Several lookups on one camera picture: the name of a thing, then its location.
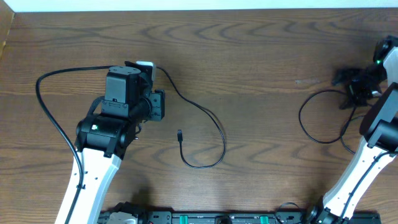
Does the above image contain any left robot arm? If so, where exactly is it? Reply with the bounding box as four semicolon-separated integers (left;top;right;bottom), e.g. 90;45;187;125
56;61;165;223

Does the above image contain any black USB cable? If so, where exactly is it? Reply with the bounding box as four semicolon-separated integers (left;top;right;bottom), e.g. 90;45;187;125
155;65;226;169

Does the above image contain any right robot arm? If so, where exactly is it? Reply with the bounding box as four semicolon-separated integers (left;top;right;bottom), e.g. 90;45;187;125
303;35;397;223

